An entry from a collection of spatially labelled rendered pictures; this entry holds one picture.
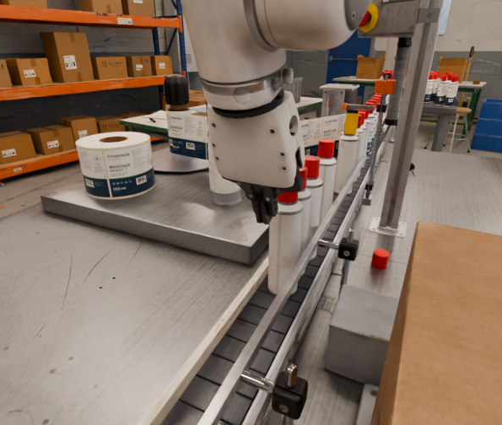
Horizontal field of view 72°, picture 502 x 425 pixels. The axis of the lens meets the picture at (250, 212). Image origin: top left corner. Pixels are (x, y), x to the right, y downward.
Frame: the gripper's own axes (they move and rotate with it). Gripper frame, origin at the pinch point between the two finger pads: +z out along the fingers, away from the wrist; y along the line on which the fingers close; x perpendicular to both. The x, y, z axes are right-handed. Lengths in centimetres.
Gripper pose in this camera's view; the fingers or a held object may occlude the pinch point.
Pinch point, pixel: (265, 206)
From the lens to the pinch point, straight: 45.6
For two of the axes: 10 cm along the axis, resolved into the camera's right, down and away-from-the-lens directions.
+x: -4.1, 6.7, -6.1
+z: 1.5, 7.2, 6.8
